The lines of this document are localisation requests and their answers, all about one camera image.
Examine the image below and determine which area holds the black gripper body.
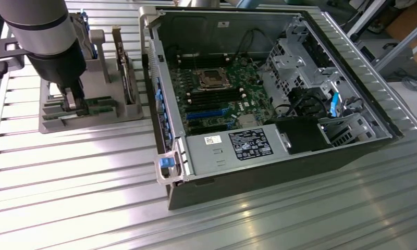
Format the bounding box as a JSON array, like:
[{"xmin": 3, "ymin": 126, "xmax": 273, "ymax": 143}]
[{"xmin": 27, "ymin": 39, "xmax": 89, "ymax": 91}]

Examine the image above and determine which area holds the green RAM stick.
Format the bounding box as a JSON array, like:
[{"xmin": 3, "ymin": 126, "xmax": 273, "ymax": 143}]
[
  {"xmin": 41, "ymin": 102, "xmax": 119, "ymax": 121},
  {"xmin": 43, "ymin": 96, "xmax": 113, "ymax": 108}
]

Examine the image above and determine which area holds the black RAM slot bank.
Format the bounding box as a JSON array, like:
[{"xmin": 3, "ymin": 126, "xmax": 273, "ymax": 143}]
[
  {"xmin": 185, "ymin": 86, "xmax": 247, "ymax": 105},
  {"xmin": 176, "ymin": 53, "xmax": 231, "ymax": 69}
]

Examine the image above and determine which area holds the grey parts rack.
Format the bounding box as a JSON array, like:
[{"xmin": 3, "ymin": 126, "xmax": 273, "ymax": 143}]
[{"xmin": 37, "ymin": 28, "xmax": 144, "ymax": 135}]

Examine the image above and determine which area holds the hard disk with blue rails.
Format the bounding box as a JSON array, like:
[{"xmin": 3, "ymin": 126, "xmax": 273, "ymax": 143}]
[{"xmin": 68, "ymin": 9, "xmax": 99, "ymax": 61}]

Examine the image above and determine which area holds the black graphics card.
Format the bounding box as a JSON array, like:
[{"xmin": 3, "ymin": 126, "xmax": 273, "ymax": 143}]
[{"xmin": 111, "ymin": 24, "xmax": 139, "ymax": 105}]

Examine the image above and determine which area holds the blue case release latch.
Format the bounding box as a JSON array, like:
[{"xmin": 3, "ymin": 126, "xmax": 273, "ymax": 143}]
[{"xmin": 157, "ymin": 157, "xmax": 177, "ymax": 169}]

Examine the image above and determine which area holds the blue expansion slot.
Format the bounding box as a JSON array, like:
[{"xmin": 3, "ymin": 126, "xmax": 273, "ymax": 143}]
[{"xmin": 185, "ymin": 109, "xmax": 228, "ymax": 121}]

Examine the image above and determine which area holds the black expansion slot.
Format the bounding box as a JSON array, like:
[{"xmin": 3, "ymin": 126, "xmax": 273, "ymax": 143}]
[{"xmin": 188, "ymin": 122, "xmax": 231, "ymax": 134}]

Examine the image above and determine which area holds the CPU socket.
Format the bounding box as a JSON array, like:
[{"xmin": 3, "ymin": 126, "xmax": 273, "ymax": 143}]
[{"xmin": 193, "ymin": 67, "xmax": 231, "ymax": 92}]

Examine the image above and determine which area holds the grey power supply unit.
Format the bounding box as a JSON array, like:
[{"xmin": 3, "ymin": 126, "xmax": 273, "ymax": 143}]
[{"xmin": 179, "ymin": 123, "xmax": 293, "ymax": 176}]

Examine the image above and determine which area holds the green motherboard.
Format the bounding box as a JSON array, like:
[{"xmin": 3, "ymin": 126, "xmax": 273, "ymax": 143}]
[{"xmin": 167, "ymin": 54, "xmax": 276, "ymax": 136}]

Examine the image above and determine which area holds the black open PC case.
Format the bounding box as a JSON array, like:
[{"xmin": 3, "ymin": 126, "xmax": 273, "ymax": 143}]
[{"xmin": 137, "ymin": 6, "xmax": 405, "ymax": 211}]

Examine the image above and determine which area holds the metal disk bay cage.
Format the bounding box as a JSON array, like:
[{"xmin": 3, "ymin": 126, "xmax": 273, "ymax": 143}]
[{"xmin": 263, "ymin": 37, "xmax": 347, "ymax": 105}]

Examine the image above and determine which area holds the black plastic air shroud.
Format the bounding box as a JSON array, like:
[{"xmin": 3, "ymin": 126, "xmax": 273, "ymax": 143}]
[{"xmin": 273, "ymin": 115, "xmax": 333, "ymax": 156}]

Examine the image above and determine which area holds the grey equipment box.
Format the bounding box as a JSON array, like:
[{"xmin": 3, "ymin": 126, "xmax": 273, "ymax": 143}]
[{"xmin": 353, "ymin": 38, "xmax": 415, "ymax": 79}]

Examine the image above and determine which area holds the brown cardboard box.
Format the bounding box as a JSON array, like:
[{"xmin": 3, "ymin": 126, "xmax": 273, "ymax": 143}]
[{"xmin": 384, "ymin": 0, "xmax": 417, "ymax": 64}]

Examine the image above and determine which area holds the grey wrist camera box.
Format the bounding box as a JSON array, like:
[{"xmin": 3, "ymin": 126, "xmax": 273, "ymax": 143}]
[{"xmin": 0, "ymin": 55, "xmax": 25, "ymax": 80}]

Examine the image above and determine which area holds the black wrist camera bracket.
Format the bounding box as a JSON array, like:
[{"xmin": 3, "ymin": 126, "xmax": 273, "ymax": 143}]
[{"xmin": 0, "ymin": 36, "xmax": 29, "ymax": 59}]

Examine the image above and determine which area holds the black power wire bundle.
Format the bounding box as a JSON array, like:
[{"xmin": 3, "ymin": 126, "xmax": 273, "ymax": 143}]
[{"xmin": 275, "ymin": 87, "xmax": 331, "ymax": 117}]

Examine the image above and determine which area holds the blue flat wire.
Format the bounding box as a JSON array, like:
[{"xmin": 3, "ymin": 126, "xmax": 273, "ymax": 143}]
[{"xmin": 328, "ymin": 91, "xmax": 343, "ymax": 118}]

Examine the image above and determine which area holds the aluminium frame post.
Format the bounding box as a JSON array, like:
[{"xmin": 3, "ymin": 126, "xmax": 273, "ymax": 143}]
[{"xmin": 345, "ymin": 0, "xmax": 417, "ymax": 78}]

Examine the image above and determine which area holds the grey cable tangle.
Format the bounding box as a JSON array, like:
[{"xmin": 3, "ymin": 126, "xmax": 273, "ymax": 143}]
[{"xmin": 400, "ymin": 69, "xmax": 417, "ymax": 92}]

